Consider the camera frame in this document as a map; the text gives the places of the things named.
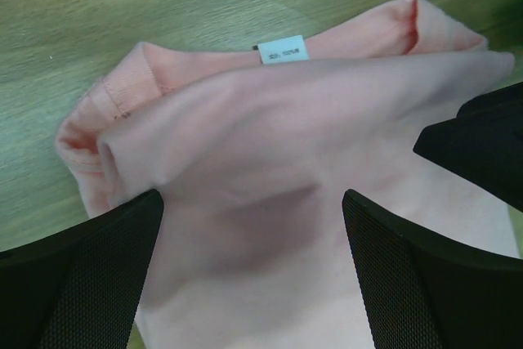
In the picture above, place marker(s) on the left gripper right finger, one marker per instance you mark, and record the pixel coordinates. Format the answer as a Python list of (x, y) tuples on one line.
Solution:
[(424, 290)]

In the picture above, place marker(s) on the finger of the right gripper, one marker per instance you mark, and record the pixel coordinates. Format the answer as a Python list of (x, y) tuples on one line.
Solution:
[(482, 143)]

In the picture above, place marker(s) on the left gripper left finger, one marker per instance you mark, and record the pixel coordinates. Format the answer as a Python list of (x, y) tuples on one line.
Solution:
[(80, 287)]

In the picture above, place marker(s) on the pink polo shirt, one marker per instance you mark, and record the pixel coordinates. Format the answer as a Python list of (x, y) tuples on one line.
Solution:
[(252, 162)]

